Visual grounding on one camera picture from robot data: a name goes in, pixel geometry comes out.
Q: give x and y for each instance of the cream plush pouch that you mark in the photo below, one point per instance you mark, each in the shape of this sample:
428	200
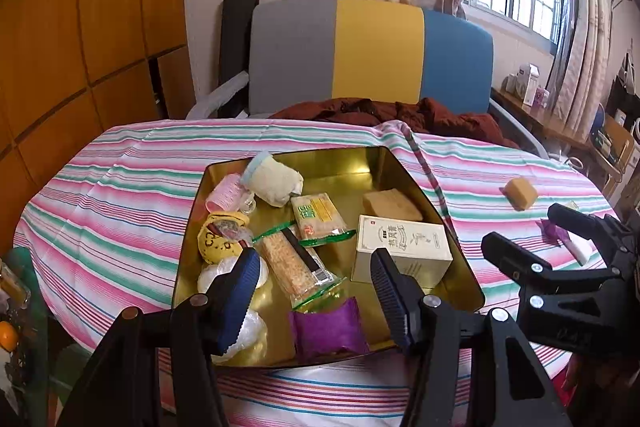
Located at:
275	182

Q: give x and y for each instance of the wooden side desk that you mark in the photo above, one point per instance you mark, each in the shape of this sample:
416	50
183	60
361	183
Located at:
550	122

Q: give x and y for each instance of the black rolled mat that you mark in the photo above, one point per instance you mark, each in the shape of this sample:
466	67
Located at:
237	32

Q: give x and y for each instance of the tan sponge block on table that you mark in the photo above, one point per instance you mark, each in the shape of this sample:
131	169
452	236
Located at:
520	193

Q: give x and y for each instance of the small white container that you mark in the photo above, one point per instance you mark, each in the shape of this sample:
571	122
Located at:
512	83

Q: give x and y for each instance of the pink hair roller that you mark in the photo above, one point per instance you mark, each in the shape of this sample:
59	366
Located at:
225	194

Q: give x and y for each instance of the striped tablecloth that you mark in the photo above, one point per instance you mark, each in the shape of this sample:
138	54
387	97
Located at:
125	207

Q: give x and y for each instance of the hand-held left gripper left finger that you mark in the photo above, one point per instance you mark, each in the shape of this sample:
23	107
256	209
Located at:
240	302

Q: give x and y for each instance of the yellow patterned round pouch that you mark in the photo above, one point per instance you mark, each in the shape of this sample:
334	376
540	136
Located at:
215	247

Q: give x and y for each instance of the cream cardboard box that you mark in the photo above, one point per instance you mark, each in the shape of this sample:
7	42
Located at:
415	247

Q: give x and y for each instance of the white carton box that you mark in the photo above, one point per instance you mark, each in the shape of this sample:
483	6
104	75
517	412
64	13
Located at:
531	87

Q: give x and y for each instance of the small yellow box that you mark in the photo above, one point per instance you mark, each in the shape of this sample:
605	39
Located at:
571	206

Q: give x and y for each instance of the small purple box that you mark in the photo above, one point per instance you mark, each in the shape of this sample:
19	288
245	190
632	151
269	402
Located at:
542	98

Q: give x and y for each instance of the gold metal tin tray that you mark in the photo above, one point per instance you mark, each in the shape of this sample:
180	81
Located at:
345	177

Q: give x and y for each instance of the wooden side cabinet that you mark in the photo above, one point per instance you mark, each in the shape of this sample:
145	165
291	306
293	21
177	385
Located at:
617	147

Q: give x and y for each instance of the wooden wardrobe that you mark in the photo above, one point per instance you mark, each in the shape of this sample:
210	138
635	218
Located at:
75	7

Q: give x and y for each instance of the glass jar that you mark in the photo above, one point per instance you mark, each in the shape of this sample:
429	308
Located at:
12	287

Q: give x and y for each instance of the orange fruit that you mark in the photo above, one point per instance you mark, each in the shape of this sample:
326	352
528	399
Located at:
7	337

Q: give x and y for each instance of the yellow sponge block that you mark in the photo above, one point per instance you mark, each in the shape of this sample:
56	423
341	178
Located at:
392	204

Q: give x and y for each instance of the purple foil packet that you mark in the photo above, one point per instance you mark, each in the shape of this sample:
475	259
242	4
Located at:
555	232
327	329

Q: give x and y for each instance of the grey yellow blue chair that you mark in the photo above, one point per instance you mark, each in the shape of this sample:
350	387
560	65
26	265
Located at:
375	52

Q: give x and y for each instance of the white plastic ball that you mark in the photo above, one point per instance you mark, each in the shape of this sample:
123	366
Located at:
252	332
215	277

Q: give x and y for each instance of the grey striped curtain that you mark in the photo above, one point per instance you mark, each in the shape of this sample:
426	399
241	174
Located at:
580	72

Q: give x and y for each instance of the person's right hand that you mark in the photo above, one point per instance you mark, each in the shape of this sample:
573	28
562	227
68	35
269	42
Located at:
571	372

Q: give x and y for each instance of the dark red cloth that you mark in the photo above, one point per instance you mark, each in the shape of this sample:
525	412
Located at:
450	119

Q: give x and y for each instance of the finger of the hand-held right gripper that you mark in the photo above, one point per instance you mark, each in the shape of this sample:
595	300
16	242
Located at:
510	259
580	224

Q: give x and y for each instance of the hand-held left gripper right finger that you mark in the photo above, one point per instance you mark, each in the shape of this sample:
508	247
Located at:
387	297

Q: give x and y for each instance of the cracker packet with black band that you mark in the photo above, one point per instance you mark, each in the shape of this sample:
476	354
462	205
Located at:
295	272

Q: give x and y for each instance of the green-edged cracker packet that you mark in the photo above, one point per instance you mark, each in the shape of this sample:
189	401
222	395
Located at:
317	217

